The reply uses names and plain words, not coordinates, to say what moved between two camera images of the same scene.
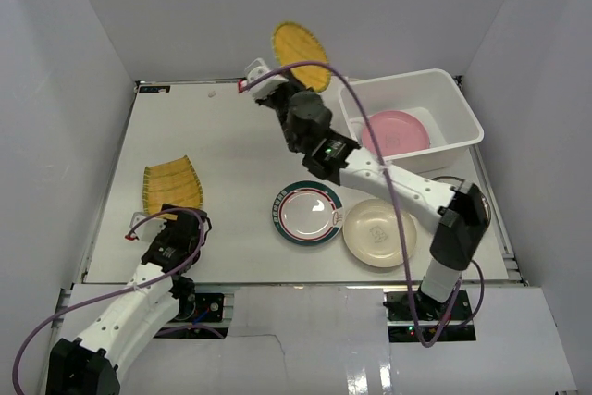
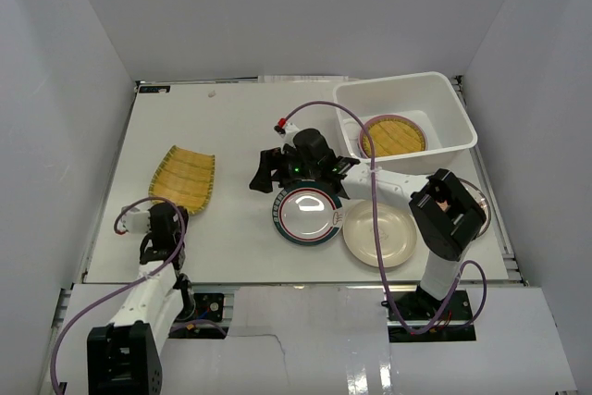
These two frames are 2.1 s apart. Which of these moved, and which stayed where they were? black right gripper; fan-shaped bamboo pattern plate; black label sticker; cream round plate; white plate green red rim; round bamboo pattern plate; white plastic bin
Moved: black right gripper; fan-shaped bamboo pattern plate; round bamboo pattern plate
Stayed: white plate green red rim; white plastic bin; cream round plate; black label sticker
